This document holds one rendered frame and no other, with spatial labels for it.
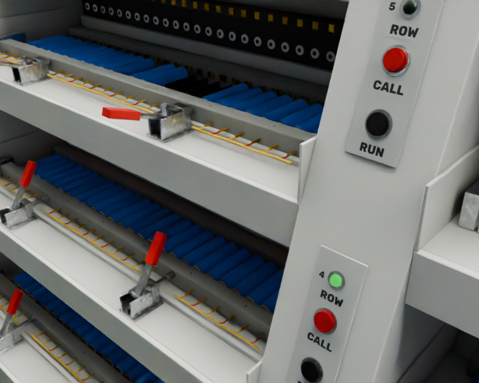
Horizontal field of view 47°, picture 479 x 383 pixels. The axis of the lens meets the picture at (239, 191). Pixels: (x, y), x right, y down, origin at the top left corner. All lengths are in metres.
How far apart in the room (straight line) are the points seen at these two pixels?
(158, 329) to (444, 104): 0.37
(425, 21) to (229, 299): 0.34
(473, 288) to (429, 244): 0.04
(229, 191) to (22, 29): 0.54
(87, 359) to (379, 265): 0.51
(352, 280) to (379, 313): 0.03
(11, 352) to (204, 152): 0.49
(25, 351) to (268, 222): 0.52
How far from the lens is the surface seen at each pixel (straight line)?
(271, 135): 0.50
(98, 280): 0.67
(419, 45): 0.38
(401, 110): 0.38
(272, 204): 0.44
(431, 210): 0.38
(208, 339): 0.57
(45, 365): 0.85
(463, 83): 0.37
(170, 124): 0.54
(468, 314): 0.39
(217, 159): 0.49
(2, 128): 0.94
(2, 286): 0.98
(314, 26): 0.61
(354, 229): 0.40
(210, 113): 0.54
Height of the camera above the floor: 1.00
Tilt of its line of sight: 15 degrees down
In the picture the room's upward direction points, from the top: 12 degrees clockwise
